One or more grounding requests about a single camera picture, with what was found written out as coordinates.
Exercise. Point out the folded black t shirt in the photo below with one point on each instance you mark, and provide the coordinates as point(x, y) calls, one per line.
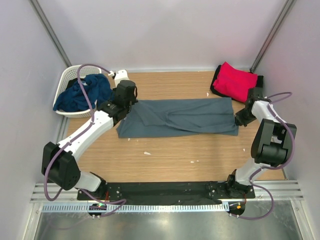
point(215, 87)

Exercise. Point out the grey-blue t shirt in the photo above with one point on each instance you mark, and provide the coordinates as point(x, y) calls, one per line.
point(179, 117)

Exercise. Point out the white perforated laundry basket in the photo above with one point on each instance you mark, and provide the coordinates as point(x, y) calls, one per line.
point(67, 75)

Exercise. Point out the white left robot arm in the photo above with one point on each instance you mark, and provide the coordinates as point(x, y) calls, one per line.
point(59, 161)

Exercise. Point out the white slotted cable duct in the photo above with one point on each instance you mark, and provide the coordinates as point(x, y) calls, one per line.
point(90, 207)

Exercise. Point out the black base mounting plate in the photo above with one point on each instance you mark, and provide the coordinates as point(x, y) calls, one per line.
point(165, 192)

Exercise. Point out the folded pink t shirt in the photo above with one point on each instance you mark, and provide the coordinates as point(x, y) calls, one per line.
point(235, 81)

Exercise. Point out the navy blue t shirt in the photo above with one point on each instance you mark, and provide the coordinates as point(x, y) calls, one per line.
point(97, 91)

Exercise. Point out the black garment in basket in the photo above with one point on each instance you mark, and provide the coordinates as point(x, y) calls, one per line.
point(74, 84)

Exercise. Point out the left wrist camera housing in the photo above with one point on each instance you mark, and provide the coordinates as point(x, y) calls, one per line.
point(119, 76)

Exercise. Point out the aluminium frame rail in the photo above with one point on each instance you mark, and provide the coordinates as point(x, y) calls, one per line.
point(281, 190)

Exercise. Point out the left aluminium corner post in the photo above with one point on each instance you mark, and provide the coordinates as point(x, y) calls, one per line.
point(50, 31)

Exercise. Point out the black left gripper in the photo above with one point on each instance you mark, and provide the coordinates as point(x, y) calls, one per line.
point(134, 100)

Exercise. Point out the aluminium corner post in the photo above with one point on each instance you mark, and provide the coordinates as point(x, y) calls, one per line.
point(50, 31)
point(280, 19)

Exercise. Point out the right aluminium corner post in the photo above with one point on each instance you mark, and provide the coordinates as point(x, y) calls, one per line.
point(280, 19)

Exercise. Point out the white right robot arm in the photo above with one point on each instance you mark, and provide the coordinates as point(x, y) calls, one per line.
point(272, 147)

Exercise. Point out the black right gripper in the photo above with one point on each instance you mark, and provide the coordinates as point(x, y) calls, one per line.
point(240, 121)

